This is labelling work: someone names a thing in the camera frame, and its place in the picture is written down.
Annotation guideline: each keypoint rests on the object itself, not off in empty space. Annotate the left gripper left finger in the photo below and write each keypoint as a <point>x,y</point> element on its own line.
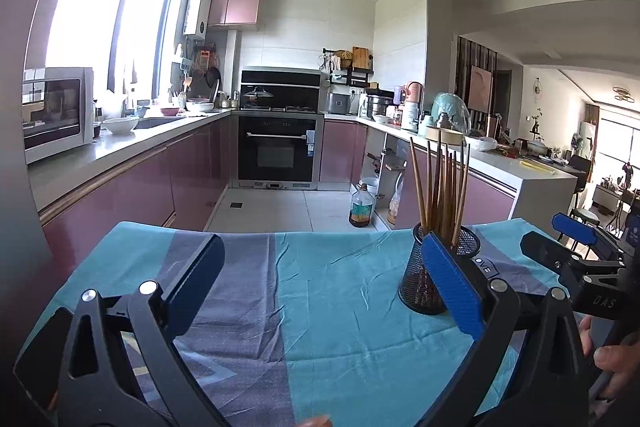
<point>91,378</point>

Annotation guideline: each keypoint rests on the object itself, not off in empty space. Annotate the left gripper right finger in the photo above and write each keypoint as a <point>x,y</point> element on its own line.
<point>525,366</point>

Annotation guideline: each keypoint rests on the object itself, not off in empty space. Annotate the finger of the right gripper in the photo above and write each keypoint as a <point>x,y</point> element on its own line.
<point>575,230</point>
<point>551,254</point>

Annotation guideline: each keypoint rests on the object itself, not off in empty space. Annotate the wooden chopstick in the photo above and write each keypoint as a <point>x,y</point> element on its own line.
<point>440,182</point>
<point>429,188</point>
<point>464,171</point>

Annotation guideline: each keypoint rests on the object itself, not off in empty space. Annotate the chopstick with floral end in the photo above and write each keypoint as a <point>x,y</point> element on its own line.
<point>419,188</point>

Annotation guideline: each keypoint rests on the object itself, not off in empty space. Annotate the right hand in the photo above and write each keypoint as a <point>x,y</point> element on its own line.
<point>621,361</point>

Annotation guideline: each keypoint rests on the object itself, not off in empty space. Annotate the left hand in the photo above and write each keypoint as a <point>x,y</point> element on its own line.
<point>317,421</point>

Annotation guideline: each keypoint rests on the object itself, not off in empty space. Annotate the chopstick in cup right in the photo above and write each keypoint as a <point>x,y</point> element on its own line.
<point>455,196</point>

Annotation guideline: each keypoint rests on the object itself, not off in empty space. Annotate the chopstick in cup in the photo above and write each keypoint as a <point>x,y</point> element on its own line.
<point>455,196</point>
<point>448,195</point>

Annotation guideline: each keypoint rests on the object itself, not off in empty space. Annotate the black mesh utensil cup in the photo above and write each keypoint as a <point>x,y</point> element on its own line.
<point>418,289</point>

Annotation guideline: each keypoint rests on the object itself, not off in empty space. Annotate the chopstick in cup left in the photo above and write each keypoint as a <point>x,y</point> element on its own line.
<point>448,195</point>

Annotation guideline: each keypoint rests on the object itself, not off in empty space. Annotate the round wooden box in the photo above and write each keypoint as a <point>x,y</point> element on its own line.
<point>452,137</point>

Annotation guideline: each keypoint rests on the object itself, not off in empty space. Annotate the teal fan cover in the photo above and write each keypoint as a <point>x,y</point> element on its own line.
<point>449,111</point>

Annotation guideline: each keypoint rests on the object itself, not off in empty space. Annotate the oil bottle on floor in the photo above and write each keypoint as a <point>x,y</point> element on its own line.
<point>361,207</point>

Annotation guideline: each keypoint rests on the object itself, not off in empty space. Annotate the pink kettle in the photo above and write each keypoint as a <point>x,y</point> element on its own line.
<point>412,106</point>

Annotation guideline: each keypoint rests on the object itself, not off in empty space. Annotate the teal grey tablecloth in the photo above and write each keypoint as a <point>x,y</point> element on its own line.
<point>304,324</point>

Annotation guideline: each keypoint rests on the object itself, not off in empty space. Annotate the white bowl on counter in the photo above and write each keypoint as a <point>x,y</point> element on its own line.
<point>121,125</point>

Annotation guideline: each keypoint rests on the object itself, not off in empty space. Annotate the white microwave oven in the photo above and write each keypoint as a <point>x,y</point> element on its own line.
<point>57,110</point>

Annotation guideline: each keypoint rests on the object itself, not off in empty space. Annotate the black built-in oven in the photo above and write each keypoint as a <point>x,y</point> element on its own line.
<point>280,151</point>

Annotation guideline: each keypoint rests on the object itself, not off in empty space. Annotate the black range hood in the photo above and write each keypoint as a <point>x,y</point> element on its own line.
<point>281,89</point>

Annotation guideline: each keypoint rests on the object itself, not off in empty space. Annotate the white water heater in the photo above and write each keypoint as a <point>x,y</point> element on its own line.
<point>195,22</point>

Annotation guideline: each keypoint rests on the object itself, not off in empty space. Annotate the black wall rack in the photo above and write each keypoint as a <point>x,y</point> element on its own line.
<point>351,68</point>

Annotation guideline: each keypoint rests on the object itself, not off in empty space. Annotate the pink wall cabinet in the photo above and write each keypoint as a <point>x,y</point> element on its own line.
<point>233,13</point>

